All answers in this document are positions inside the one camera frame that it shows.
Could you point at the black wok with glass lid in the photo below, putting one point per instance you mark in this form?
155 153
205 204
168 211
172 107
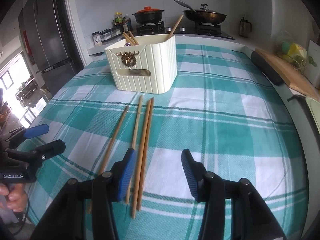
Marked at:
205 16

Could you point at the dark sauce bottle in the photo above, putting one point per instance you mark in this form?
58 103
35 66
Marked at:
127 23

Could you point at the pale green tray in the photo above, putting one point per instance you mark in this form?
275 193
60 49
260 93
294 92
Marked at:
313 115

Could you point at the black gas stove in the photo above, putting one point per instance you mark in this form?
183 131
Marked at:
187 30

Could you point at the wooden chopstick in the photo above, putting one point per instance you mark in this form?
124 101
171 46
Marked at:
133 38
114 140
127 38
137 122
145 155
141 155
176 26

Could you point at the red wall hanging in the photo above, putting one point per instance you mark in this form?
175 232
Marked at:
28 45

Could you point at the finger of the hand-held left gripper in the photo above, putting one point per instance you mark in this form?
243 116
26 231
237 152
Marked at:
37 131
52 148

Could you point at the white spice jar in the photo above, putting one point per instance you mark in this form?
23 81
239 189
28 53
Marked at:
96 39

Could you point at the wooden cutting board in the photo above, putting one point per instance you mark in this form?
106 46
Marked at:
290 72

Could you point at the teal checked tablecloth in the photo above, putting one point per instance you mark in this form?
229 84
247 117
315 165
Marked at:
225 130

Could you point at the cream ribbed utensil holder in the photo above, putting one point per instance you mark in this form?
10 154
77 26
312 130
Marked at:
150 67

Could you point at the steel ladle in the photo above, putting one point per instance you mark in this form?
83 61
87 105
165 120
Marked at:
183 4

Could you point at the black pot with orange lid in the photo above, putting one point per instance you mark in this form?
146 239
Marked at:
147 16

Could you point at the grey refrigerator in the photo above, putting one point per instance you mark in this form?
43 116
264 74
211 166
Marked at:
50 35

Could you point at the glass french press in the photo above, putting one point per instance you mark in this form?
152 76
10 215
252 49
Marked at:
245 27

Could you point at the person's left hand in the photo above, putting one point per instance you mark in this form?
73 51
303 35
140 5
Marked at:
17 201

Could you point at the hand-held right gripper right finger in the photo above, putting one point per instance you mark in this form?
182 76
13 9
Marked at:
191 177

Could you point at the small steel spoon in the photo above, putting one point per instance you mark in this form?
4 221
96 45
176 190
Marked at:
127 45

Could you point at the yellow capped oil bottle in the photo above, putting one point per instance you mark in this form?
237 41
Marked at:
118 20

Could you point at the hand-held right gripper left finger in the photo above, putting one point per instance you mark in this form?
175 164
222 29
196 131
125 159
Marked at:
126 175

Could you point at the plastic bag with yellow contents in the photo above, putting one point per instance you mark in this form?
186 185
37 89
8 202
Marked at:
295 51

